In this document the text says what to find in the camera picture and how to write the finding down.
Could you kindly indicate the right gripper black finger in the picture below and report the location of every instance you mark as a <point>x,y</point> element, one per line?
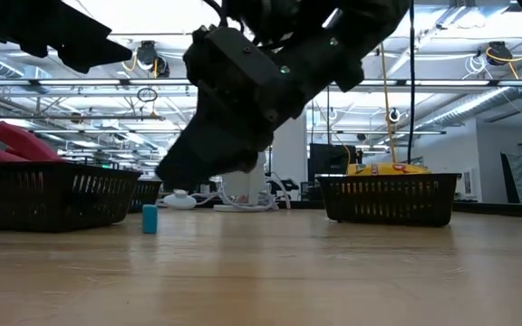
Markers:
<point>247,154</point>
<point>193,154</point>

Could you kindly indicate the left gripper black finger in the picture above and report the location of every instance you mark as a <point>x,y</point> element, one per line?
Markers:
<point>61,25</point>
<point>93,54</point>

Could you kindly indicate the black slotted plastic basket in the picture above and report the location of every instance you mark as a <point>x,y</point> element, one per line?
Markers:
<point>147,194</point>
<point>39,194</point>
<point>388,199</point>

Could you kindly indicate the blue eraser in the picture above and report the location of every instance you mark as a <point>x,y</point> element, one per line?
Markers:
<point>150,219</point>

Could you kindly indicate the yellow green crayon box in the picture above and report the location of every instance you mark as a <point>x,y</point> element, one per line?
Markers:
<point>388,169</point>

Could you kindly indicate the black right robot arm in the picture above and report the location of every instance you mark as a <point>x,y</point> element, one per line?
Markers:
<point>356,27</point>

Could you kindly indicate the white square column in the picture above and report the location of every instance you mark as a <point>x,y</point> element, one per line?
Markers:
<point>290,154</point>

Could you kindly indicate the long ceiling strip light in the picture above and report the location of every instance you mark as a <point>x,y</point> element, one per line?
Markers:
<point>424,82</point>

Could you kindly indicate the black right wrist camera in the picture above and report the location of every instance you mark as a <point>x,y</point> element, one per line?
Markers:
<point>238,54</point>

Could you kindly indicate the silver ventilation duct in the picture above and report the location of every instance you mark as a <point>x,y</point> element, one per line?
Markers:
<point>483,102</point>

